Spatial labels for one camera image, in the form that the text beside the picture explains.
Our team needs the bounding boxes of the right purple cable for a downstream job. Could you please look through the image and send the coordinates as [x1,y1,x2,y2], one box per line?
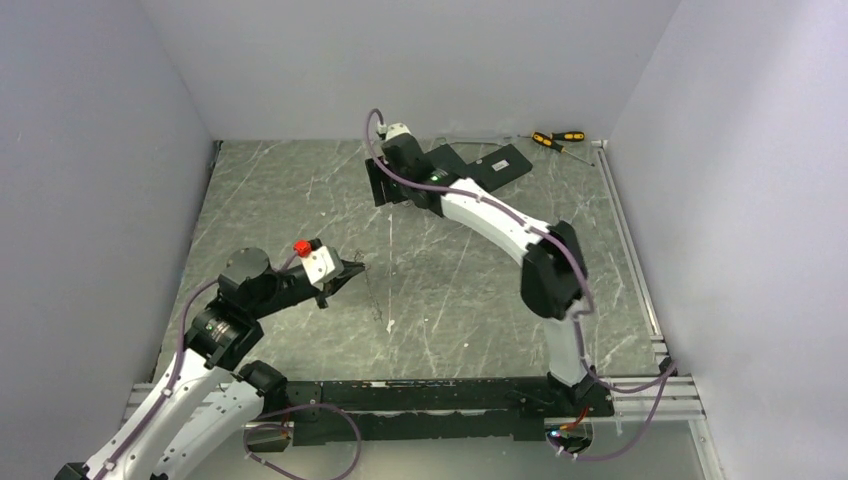
[365,107,677,395]

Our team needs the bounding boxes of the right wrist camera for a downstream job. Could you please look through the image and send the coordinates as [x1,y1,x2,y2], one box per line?
[376,122,411,142]

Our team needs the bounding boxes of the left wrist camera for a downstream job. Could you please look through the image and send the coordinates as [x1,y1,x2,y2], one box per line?
[293,238,341,287]

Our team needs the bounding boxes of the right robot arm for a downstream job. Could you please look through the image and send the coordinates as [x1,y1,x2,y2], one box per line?
[366,131,608,415]

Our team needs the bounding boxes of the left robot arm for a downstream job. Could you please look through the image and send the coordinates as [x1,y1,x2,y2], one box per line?
[56,239,365,479]

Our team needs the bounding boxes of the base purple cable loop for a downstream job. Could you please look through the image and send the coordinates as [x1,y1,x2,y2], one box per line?
[242,402,362,480]

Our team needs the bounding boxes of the black rectangular box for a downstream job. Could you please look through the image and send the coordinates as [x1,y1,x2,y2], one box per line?
[469,144,533,193]

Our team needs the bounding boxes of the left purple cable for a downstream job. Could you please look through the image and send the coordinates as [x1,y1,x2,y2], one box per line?
[92,278,223,480]

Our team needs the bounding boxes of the black base frame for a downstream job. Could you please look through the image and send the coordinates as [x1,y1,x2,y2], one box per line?
[228,360,614,446]

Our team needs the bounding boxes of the yellow black screwdriver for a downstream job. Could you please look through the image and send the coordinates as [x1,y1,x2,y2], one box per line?
[531,139,593,166]
[520,131,586,143]

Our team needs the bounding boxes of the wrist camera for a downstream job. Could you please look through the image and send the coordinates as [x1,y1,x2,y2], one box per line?
[376,122,411,142]
[293,238,341,287]

